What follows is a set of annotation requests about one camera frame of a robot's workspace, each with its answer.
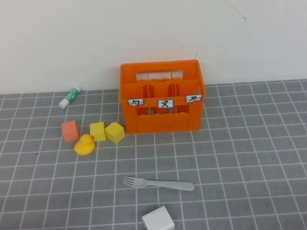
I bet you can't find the grey plastic fork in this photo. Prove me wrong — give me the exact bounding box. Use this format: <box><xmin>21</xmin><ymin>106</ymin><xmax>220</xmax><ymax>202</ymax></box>
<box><xmin>123</xmin><ymin>176</ymin><xmax>195</xmax><ymax>192</ymax></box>

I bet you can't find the orange plastic cutlery holder crate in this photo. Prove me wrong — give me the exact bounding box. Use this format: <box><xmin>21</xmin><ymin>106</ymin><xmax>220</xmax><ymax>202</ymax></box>
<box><xmin>119</xmin><ymin>59</ymin><xmax>207</xmax><ymax>135</ymax></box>

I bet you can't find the paper label with fork character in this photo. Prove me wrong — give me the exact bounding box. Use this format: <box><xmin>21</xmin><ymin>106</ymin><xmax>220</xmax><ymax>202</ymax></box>
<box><xmin>157</xmin><ymin>98</ymin><xmax>174</xmax><ymax>109</ymax></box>

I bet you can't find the paper label with spoon character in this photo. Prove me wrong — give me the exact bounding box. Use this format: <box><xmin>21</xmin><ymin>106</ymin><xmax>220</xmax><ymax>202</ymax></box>
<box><xmin>127</xmin><ymin>98</ymin><xmax>145</xmax><ymax>107</ymax></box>

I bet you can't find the yellow foam cube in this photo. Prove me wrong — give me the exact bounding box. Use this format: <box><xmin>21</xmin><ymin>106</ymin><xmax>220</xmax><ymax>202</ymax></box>
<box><xmin>89</xmin><ymin>121</ymin><xmax>107</xmax><ymax>142</ymax></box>
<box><xmin>104</xmin><ymin>121</ymin><xmax>126</xmax><ymax>145</ymax></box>

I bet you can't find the paper label with knife character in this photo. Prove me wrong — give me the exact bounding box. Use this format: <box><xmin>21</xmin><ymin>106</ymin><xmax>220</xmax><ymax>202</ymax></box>
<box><xmin>185</xmin><ymin>94</ymin><xmax>203</xmax><ymax>104</ymax></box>

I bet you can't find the yellow rubber duck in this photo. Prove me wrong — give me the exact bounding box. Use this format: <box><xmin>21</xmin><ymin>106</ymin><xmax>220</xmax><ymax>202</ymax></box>
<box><xmin>73</xmin><ymin>134</ymin><xmax>95</xmax><ymax>157</ymax></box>

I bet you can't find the orange foam cube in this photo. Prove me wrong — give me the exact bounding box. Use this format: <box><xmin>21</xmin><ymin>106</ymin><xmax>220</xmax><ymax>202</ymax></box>
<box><xmin>60</xmin><ymin>120</ymin><xmax>80</xmax><ymax>142</ymax></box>

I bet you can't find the white and green glue stick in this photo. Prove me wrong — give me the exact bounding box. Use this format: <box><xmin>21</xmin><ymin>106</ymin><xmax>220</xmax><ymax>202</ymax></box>
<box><xmin>58</xmin><ymin>86</ymin><xmax>82</xmax><ymax>109</ymax></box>

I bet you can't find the grey grid-pattern table mat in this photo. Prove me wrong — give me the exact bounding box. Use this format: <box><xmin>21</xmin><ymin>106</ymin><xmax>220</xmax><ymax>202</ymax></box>
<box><xmin>0</xmin><ymin>79</ymin><xmax>307</xmax><ymax>230</ymax></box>

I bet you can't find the white rectangular box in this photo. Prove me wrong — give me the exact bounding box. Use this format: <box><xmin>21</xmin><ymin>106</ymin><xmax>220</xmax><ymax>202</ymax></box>
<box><xmin>141</xmin><ymin>205</ymin><xmax>175</xmax><ymax>230</ymax></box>

